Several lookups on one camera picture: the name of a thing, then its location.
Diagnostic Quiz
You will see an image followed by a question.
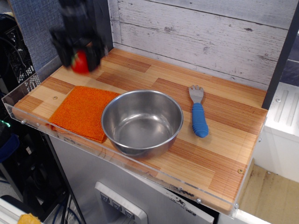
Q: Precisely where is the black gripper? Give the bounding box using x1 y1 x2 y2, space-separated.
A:
50 7 108 72

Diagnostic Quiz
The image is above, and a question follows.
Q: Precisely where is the red toy strawberry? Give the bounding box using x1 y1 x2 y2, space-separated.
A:
71 50 89 74

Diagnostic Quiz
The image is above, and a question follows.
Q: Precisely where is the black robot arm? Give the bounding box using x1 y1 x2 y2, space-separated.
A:
50 0 108 75

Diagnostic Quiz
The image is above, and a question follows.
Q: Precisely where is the stainless steel pot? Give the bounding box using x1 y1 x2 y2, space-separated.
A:
101 90 184 158

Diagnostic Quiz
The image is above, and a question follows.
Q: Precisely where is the orange knitted cloth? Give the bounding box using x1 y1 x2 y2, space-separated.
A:
49 86 119 143

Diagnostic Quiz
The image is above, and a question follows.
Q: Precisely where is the black perforated crate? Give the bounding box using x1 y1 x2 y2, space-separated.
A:
0 13 41 92

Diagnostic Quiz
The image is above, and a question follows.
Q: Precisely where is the clear acrylic table guard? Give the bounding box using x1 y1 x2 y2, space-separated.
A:
4 48 267 224

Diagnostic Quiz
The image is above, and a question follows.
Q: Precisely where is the grey button panel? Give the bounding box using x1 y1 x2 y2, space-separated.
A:
94 182 148 224

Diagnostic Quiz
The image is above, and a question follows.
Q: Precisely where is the white ribbed box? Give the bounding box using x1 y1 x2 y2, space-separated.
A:
265 82 299 141

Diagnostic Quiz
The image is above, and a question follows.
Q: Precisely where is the blue handled metal fork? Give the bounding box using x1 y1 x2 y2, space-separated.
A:
189 85 209 138

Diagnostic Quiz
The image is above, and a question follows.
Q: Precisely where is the dark grey right post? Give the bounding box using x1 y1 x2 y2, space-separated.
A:
262 2 299 110

